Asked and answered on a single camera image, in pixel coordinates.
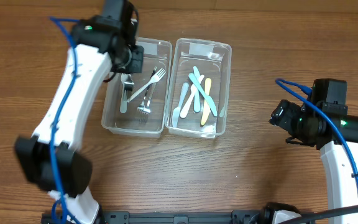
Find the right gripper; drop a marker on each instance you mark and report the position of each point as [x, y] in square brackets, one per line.
[279, 114]

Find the pale blue plastic fork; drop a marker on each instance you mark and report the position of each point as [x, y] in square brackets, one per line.
[123, 106]

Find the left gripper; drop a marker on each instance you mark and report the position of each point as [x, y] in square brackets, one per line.
[135, 60]

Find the cream yellow plastic knife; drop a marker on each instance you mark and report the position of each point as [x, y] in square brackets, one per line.
[206, 109]

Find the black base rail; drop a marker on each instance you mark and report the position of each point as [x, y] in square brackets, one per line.
[236, 216]

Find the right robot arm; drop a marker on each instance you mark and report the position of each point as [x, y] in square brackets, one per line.
[323, 122]

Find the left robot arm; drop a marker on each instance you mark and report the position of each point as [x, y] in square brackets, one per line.
[99, 48]

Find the white plastic knife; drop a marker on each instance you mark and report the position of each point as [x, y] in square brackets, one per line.
[196, 105]
[187, 105]

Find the black handled metal fork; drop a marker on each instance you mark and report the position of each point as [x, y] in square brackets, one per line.
[143, 110]

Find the clear plastic container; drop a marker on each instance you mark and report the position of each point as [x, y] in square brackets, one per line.
[213, 60]
[157, 55]

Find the white plastic fork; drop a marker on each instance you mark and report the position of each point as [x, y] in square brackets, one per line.
[154, 79]

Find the pale blue plastic knife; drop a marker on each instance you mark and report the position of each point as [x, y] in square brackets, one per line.
[176, 111]

